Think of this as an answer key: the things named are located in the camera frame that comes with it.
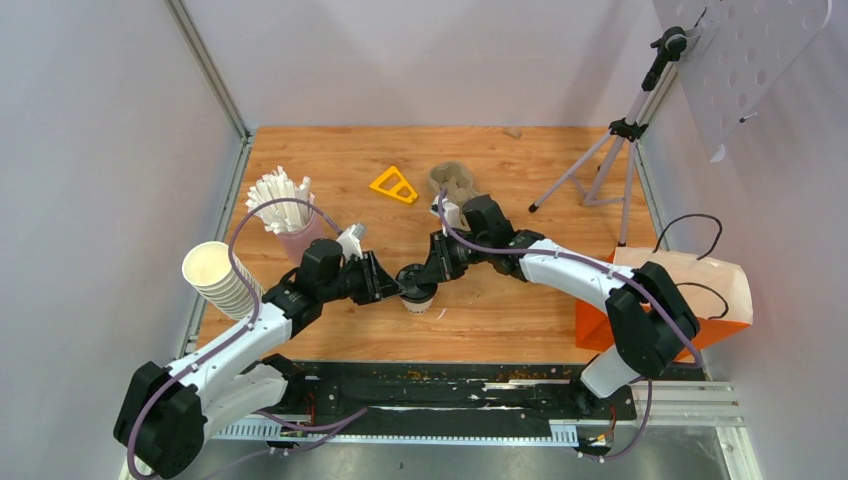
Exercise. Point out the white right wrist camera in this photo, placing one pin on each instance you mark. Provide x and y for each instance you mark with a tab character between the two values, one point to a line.
453	216

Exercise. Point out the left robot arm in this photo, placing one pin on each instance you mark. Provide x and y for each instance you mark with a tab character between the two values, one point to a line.
169	412

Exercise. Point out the white paper coffee cup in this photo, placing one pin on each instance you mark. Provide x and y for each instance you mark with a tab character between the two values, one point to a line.
416	306

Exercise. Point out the white perforated board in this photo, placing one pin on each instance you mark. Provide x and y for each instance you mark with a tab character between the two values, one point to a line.
737	50

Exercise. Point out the cardboard cup carrier stack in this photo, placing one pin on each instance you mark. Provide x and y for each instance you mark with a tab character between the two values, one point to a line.
456	179

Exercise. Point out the yellow plastic triangle piece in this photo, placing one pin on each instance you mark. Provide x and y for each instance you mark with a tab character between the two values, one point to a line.
393	184

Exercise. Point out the pink cup of straws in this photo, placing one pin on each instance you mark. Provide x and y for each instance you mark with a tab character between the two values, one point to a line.
295	224

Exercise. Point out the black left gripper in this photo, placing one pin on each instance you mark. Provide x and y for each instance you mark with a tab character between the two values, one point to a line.
378	284

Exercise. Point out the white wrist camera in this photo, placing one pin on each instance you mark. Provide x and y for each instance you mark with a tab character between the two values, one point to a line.
350	240
453	216

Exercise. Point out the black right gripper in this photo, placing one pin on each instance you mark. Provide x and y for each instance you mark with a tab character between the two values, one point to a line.
439	266

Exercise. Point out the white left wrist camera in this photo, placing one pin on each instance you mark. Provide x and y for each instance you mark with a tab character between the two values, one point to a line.
350	240

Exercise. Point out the stack of white paper cups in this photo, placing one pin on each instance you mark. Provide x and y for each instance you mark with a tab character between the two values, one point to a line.
229	287

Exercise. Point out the black plastic cup lid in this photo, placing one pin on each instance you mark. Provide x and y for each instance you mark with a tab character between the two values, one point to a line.
413	291

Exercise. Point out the orange and white paper bag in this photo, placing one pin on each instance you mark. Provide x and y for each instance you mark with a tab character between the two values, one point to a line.
718	293

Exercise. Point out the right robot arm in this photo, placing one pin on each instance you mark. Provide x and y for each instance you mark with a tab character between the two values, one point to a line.
651	322

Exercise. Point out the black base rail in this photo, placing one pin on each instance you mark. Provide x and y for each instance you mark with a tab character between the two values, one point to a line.
443	403

